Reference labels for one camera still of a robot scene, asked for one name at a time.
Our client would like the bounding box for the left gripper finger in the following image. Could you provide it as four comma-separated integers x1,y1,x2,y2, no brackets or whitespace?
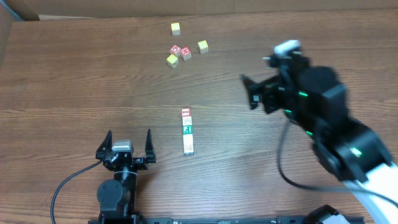
145,129,156,163
95,130,112,160

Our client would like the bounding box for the white and blue block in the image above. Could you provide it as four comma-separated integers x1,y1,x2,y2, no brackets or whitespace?
183,144,194,155

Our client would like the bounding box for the white patterned wooden block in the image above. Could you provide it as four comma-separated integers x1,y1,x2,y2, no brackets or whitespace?
183,134,193,145

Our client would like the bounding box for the green wooden block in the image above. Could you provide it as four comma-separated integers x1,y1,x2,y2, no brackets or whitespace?
182,125,193,135

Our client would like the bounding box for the white K wooden block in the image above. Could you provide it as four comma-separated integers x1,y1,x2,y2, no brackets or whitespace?
182,116,193,126

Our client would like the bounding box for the red I wooden block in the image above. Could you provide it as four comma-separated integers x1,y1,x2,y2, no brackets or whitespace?
181,108,192,117

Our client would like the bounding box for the yellow wooden block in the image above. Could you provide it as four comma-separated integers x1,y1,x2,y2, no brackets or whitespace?
167,54,179,68
170,22,181,35
198,40,209,54

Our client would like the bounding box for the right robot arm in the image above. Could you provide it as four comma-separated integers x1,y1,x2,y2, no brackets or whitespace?
241,51,397,223

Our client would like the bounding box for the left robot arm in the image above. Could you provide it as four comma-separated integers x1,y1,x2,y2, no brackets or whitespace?
96,131,156,224

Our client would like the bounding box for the red M wooden block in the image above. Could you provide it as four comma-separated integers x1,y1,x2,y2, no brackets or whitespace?
180,47,192,60

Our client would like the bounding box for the red O wooden block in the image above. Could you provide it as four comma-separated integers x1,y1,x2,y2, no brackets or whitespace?
170,45,181,57

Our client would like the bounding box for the cardboard back board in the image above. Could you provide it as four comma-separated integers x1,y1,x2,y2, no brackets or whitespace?
4,0,397,20

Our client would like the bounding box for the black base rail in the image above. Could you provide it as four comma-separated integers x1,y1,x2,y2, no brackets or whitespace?
88,205,365,224

